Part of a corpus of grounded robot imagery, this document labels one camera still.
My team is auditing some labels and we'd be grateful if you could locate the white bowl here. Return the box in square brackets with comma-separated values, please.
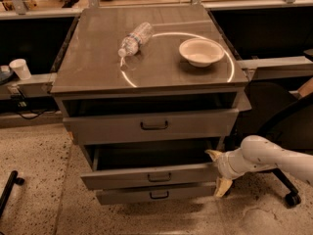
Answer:
[179, 38, 225, 68]

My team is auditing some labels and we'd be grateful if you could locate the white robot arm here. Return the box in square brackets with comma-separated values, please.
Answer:
[205, 135, 313, 197]

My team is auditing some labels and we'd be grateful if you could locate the black pole on floor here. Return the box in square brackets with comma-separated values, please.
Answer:
[0, 170, 24, 217]

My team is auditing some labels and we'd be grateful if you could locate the grey drawer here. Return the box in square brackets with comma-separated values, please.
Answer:
[81, 138, 218, 190]
[64, 109, 239, 145]
[96, 182, 216, 205]

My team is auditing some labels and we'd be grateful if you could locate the grey metal rail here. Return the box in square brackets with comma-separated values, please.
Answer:
[238, 56, 313, 80]

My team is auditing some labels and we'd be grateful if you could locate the grey top drawer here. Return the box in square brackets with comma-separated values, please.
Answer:
[64, 109, 239, 145]

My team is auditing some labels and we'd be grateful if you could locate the grey bottom drawer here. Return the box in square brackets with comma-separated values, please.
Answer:
[96, 182, 216, 205]

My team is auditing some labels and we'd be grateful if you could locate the grey drawer cabinet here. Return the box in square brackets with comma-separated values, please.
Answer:
[49, 4, 252, 207]

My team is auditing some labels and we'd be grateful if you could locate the clear plastic water bottle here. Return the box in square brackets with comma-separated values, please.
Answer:
[118, 23, 154, 58]

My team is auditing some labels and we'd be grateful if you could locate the white paper cup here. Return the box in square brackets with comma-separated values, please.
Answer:
[9, 59, 31, 80]

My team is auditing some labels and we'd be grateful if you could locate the black cable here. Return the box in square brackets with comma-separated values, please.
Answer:
[9, 87, 50, 120]

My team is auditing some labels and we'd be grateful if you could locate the black office chair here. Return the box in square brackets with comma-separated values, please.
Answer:
[224, 80, 313, 209]

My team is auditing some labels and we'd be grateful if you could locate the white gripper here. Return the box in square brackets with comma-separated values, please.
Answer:
[204, 149, 257, 198]

